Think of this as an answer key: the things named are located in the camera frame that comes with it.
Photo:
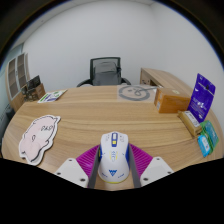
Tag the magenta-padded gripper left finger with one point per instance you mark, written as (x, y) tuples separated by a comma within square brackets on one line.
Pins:
[(71, 170)]

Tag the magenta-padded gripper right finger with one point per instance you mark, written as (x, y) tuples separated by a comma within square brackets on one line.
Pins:
[(155, 170)]

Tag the white blue computer mouse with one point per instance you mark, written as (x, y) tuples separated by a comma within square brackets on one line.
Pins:
[(114, 160)]

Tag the pink pig-shaped mouse pad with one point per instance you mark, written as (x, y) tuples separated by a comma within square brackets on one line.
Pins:
[(36, 136)]

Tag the blue packet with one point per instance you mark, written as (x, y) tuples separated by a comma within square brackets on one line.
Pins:
[(204, 146)]

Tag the tan box with white label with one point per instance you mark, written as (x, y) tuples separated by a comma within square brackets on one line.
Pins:
[(190, 123)]

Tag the green packet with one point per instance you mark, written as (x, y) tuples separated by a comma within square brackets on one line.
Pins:
[(210, 133)]

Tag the plain brown cardboard box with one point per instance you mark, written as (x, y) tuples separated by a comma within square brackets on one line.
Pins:
[(171, 100)]

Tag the white sticker sheet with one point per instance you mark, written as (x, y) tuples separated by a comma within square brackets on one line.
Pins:
[(51, 96)]

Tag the round grey face mat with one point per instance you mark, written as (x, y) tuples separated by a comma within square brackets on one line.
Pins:
[(135, 93)]

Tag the brown cardboard box with print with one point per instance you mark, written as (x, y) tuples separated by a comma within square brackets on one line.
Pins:
[(36, 94)]

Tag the purple plastic package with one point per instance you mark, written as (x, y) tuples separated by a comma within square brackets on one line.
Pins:
[(201, 98)]

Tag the wooden side desk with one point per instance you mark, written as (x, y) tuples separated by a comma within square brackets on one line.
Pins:
[(166, 78)]

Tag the black printed box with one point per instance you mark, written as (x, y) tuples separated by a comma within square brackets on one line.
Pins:
[(33, 82)]

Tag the grey backpack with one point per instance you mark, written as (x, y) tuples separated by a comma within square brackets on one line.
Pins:
[(106, 75)]

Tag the wooden shelf unit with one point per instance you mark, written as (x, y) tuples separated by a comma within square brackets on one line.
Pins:
[(16, 75)]

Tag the black mesh office chair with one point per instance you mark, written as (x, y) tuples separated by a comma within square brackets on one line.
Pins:
[(105, 60)]

